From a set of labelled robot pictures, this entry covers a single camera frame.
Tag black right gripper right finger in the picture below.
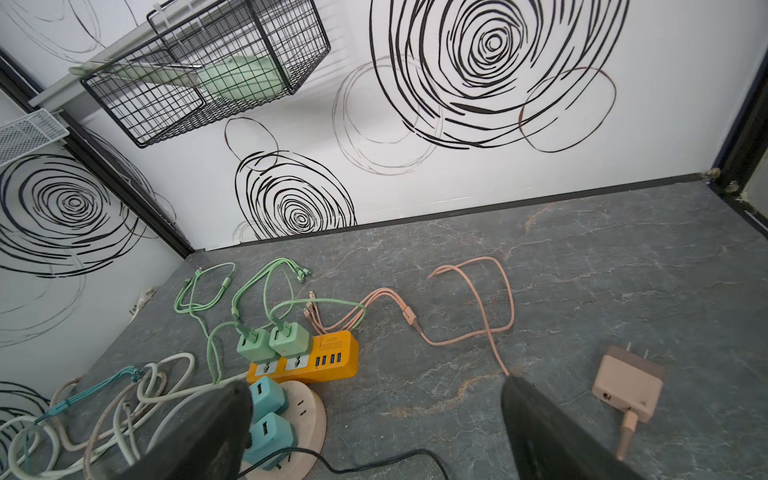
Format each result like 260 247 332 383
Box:
501 376 640 479

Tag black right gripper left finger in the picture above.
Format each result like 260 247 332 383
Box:
118 381 253 480

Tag teal charger plug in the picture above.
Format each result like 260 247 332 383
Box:
243 412 297 465
249 377 288 423

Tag pink round power strip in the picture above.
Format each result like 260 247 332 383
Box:
245 381 327 479

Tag pink charger plug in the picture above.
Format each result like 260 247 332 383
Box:
592 346 666 423

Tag green charger plug with cable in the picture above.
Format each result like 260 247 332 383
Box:
173 262 283 385

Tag orange power strip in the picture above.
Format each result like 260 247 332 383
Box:
246 331 359 384

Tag pink multi-head USB cable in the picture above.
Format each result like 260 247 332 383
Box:
302 256 517 377

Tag green item in basket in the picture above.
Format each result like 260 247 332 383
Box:
69 56 284 103

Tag teal USB cable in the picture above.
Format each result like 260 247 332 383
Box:
23 365 145 475

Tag black cable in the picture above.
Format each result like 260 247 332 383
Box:
236 446 451 480

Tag white wall plug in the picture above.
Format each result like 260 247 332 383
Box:
130 288 156 321

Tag white power cable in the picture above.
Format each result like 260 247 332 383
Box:
0 352 250 480

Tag white wire shelf basket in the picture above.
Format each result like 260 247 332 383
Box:
1 108 69 166

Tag black wire basket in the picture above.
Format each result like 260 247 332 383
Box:
78 1 331 148

